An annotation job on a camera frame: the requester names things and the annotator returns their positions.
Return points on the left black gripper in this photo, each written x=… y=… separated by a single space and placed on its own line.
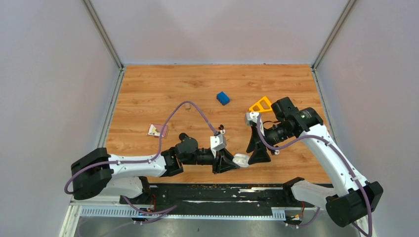
x=223 y=162

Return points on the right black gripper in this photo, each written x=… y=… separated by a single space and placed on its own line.
x=260 y=154

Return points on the white earbud charging case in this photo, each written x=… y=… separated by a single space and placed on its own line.
x=242 y=160

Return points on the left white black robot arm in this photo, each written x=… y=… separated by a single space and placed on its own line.
x=101 y=173

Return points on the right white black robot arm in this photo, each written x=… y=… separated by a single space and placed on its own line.
x=351 y=197

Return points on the yellow triangular plastic part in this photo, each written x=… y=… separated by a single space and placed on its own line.
x=263 y=105

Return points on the blue toy block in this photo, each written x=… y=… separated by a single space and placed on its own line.
x=222 y=98

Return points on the pink card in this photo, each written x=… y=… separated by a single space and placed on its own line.
x=157 y=130

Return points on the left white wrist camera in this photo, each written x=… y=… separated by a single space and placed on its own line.
x=217 y=143

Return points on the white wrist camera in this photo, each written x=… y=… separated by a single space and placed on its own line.
x=217 y=143
x=254 y=117

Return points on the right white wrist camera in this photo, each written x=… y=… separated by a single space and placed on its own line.
x=254 y=117

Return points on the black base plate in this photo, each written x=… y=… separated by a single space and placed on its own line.
x=217 y=199

